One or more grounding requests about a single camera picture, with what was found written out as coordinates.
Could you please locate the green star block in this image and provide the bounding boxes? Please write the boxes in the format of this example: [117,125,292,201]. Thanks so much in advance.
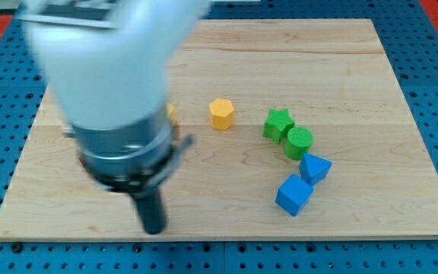
[262,109,295,144]

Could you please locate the wooden board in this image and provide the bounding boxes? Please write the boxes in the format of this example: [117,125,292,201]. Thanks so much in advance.
[0,19,438,242]

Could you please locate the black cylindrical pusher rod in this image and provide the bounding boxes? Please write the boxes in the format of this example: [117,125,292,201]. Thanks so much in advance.
[131,188,167,234]

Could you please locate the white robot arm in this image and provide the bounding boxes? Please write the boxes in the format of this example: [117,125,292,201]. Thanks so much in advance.
[20,0,211,234]

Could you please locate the yellow block behind arm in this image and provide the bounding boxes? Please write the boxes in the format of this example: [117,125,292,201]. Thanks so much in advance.
[166,103,177,126]

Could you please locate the green cylinder block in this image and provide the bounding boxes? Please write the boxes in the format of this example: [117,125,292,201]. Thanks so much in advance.
[284,127,314,161]

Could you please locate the blue triangle block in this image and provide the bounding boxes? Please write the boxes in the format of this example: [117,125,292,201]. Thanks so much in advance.
[299,153,332,186]

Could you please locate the blue cube block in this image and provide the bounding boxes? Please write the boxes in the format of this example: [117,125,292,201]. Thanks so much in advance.
[275,174,313,217]

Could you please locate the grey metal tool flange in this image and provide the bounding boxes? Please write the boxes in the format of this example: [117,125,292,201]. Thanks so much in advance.
[69,105,195,193]

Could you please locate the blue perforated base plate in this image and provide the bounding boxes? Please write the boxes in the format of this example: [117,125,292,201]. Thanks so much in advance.
[0,1,438,273]

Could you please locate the yellow hexagon block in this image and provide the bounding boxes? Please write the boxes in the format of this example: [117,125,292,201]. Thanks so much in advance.
[209,98,235,130]

